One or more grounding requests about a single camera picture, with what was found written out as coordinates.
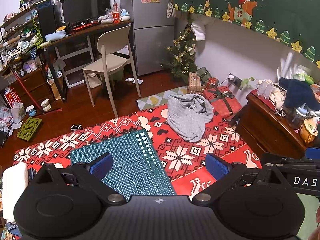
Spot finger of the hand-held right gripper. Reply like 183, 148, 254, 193
260, 152, 320, 166
305, 147, 320, 160

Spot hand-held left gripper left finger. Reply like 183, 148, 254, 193
37, 152, 127, 207

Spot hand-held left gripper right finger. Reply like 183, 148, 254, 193
192, 152, 283, 205

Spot grey shirt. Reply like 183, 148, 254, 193
166, 94, 214, 142

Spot yellow cartoon jar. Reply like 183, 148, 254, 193
299, 119, 318, 143

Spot red patterned blanket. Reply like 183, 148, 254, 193
14, 104, 263, 198

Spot green cutting mat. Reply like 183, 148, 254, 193
70, 129, 177, 202

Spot brown wooden nightstand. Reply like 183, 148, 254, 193
236, 89, 313, 159

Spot navy blue cloth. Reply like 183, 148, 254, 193
279, 77, 320, 110

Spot red gift box green ribbon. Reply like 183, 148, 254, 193
202, 85, 243, 119

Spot green snack packet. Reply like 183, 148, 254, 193
294, 72, 315, 85

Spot lime green plastic tray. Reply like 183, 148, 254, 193
17, 117, 43, 140

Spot green checked floor mat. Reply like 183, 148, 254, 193
136, 86, 189, 110

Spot small red gift box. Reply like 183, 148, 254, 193
205, 77, 220, 89

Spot white canvas bag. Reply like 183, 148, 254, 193
86, 72, 103, 88

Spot kraft patterned gift box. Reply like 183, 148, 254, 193
187, 72, 202, 94

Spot kraft paper bag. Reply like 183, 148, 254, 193
49, 76, 64, 101

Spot green plant toy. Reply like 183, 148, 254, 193
239, 77, 258, 91

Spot crinkled white plastic bag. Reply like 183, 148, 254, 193
277, 52, 299, 79

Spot folded white cloth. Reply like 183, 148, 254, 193
1, 162, 29, 223

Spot plain white plastic bag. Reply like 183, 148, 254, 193
11, 102, 27, 123

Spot beige plastic chair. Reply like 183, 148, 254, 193
82, 25, 142, 118

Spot brown wooden drawer cabinet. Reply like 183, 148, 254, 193
10, 66, 54, 105

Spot printed white plastic bag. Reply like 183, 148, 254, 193
0, 106, 13, 130

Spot folded blue jeans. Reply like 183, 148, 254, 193
4, 221, 23, 238

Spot red cardboard box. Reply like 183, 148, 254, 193
2, 87, 19, 110

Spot small Christmas tree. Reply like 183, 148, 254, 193
161, 17, 200, 83

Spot silver refrigerator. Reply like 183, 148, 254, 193
120, 0, 175, 77

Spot dark wooden desk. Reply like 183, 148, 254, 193
37, 20, 133, 103

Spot light blue pouch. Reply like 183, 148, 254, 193
45, 30, 67, 42

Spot red black keyboard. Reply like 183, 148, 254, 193
71, 21, 100, 32

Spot black computer tower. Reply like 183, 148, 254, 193
37, 5, 63, 42

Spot black computer monitor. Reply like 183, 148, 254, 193
61, 0, 112, 27

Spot cluttered wooden shelf rack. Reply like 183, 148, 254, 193
0, 0, 62, 78

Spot red handled broom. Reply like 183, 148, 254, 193
7, 61, 63, 114

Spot green Christmas wall banner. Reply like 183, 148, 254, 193
172, 0, 320, 68

